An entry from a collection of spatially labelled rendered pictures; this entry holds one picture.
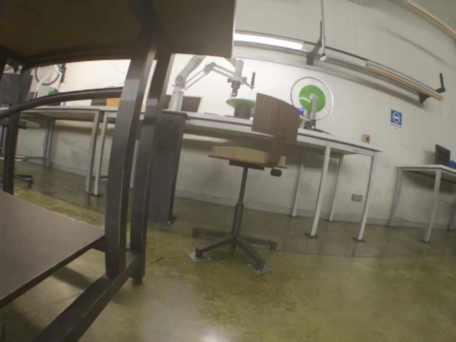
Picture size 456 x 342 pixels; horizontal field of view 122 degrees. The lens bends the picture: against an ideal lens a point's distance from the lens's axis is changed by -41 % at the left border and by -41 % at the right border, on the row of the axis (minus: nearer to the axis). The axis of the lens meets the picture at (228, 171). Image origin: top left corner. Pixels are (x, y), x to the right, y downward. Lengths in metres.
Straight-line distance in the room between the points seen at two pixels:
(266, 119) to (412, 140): 3.12
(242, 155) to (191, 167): 1.77
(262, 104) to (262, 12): 2.67
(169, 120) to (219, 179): 1.33
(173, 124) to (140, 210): 0.97
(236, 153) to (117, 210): 0.69
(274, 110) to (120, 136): 0.77
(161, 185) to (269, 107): 0.98
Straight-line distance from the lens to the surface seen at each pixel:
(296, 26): 3.52
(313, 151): 2.74
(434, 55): 5.22
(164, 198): 1.65
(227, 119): 1.80
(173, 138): 1.62
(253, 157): 1.11
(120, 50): 0.90
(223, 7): 0.61
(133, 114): 0.58
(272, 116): 1.09
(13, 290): 0.43
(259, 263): 1.17
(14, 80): 2.45
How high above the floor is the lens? 0.53
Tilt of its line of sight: 2 degrees down
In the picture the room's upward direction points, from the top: 9 degrees clockwise
